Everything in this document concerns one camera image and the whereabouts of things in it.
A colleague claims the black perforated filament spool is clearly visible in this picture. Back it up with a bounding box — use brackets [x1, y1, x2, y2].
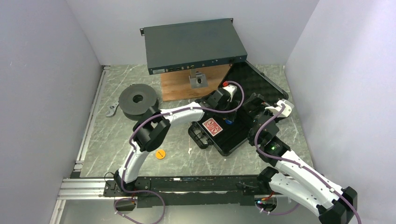
[118, 84, 159, 121]

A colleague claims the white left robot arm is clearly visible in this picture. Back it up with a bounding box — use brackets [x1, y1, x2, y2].
[114, 84, 245, 196]

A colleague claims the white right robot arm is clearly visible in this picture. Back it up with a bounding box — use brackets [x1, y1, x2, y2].
[241, 93, 362, 224]

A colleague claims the black poker set case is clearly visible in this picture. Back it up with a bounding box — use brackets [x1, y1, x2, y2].
[188, 62, 289, 156]

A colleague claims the red playing card deck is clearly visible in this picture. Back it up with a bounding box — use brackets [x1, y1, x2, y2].
[202, 118, 223, 136]

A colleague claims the wooden base board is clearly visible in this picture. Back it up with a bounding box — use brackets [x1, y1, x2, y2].
[161, 64, 230, 102]

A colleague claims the orange dealer button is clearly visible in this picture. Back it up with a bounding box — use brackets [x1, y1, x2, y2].
[155, 149, 166, 160]

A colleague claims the grey metal stand bracket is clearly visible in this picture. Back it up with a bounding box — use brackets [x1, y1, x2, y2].
[189, 69, 208, 89]

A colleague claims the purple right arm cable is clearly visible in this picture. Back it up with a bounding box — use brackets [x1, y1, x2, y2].
[254, 103, 362, 224]

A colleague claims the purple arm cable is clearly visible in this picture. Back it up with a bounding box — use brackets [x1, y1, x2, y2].
[113, 81, 246, 224]
[254, 103, 362, 224]

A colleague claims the dark teal network switch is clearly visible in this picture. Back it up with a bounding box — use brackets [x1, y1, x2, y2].
[140, 18, 248, 75]

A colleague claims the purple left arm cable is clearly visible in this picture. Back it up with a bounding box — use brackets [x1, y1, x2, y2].
[113, 81, 246, 224]

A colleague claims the red handled adjustable wrench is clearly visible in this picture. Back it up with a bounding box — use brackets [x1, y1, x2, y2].
[106, 102, 119, 118]

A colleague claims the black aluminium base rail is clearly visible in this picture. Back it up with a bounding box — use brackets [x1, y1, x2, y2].
[103, 175, 275, 208]

